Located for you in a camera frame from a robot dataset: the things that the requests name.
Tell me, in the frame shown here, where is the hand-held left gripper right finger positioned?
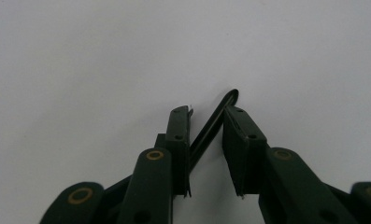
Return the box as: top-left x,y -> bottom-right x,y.
221,105 -> 359,224

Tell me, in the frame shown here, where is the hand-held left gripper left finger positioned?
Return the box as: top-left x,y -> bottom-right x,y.
117,105 -> 194,224

